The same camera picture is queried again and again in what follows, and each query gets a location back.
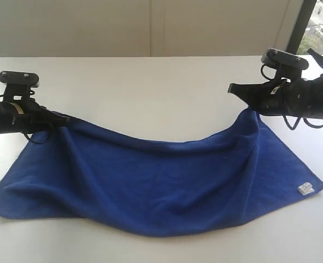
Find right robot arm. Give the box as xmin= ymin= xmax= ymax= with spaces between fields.
xmin=228 ymin=74 xmax=323 ymax=119

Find blue towel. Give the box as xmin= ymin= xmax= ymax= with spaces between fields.
xmin=0 ymin=109 xmax=323 ymax=237

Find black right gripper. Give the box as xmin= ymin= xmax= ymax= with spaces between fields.
xmin=228 ymin=75 xmax=323 ymax=119

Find dark window frame post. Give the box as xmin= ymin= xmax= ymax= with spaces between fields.
xmin=286 ymin=0 xmax=317 ymax=54

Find right black cable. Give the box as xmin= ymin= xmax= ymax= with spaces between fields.
xmin=259 ymin=48 xmax=323 ymax=130

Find left black cable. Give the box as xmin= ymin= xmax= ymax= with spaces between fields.
xmin=0 ymin=94 xmax=55 ymax=145

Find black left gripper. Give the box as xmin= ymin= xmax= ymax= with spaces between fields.
xmin=0 ymin=102 xmax=70 ymax=135

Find black cable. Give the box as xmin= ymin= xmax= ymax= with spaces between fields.
xmin=0 ymin=94 xmax=55 ymax=145
xmin=259 ymin=48 xmax=323 ymax=130

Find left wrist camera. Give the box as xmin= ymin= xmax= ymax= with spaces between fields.
xmin=0 ymin=71 xmax=39 ymax=102

